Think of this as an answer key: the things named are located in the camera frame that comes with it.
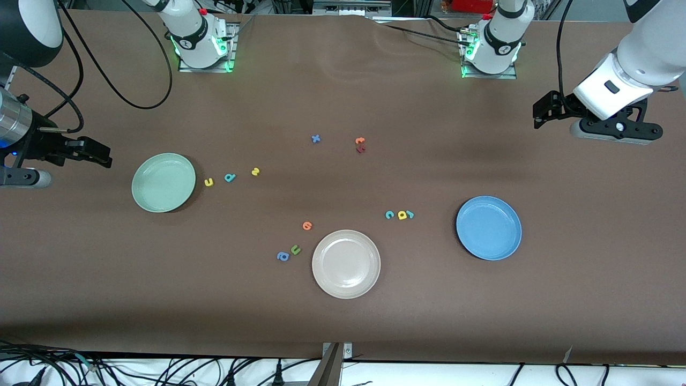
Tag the black power plug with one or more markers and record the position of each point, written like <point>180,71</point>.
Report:
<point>278,372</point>
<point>231,378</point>

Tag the red box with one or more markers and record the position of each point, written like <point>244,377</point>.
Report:
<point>471,5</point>

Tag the beige plate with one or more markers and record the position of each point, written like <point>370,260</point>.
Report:
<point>346,264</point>

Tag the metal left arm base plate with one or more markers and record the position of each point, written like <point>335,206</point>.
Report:
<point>509,75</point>

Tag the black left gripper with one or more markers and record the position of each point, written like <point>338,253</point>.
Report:
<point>560,105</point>

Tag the metal table edge bracket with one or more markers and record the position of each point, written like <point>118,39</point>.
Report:
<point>347,351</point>

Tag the blue plate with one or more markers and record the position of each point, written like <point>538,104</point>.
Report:
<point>489,228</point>

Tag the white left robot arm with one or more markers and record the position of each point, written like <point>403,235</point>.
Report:
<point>643,59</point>

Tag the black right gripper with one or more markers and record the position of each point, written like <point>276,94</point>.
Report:
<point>44,143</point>

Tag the black diagonal bar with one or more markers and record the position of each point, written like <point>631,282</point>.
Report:
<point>328,370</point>

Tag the aluminium frame profile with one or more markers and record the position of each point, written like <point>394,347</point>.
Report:
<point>351,8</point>

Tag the green plate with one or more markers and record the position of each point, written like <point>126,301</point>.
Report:
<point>163,182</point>

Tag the white tape scrap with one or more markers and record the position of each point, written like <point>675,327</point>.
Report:
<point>568,355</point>

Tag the blue foam letter a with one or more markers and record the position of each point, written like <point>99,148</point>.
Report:
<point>283,257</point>

